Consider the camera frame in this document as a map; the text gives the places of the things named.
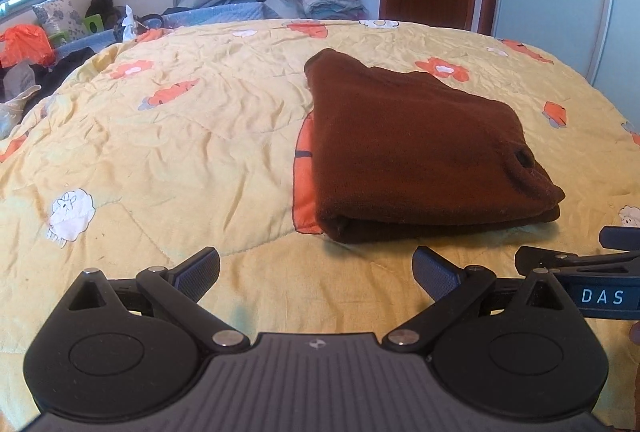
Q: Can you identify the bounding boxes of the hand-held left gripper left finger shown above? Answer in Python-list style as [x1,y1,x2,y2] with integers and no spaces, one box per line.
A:
[65,245,251,353]

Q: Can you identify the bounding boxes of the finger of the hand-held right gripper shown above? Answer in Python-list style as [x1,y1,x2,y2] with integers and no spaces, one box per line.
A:
[515,245,640,274]
[599,225,640,251]

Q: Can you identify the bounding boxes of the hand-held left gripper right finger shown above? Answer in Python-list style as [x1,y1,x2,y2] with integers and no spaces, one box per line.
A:
[382,246,573,354]

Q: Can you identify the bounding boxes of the brown knit sweater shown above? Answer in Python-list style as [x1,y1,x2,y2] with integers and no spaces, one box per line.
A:
[304,48,566,244]

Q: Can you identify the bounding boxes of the yellow printed bed quilt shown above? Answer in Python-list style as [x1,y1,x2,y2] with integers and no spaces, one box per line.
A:
[0,17,640,428]

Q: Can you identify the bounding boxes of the black clothing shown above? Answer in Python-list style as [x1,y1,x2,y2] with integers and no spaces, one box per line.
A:
[25,46,96,113]

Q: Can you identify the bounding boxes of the white crumpled paper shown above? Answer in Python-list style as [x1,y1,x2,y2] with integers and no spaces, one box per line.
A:
[116,4,140,43]

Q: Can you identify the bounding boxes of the blue quilted blanket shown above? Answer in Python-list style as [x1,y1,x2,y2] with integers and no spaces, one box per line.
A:
[52,2,281,63]

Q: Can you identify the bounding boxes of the grey garment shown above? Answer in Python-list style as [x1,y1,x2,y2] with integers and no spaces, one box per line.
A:
[0,62,36,103]

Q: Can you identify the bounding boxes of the dark plush toy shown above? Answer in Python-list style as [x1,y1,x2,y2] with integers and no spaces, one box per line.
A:
[85,0,131,33]

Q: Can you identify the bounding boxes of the orange plastic bag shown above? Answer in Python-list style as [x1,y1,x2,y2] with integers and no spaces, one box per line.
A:
[0,25,56,69]

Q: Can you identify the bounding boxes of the floral pillow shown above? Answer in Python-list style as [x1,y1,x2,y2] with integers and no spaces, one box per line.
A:
[32,0,91,46]

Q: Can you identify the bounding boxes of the white window frame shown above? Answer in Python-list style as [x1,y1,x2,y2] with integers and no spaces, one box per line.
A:
[0,0,63,18]

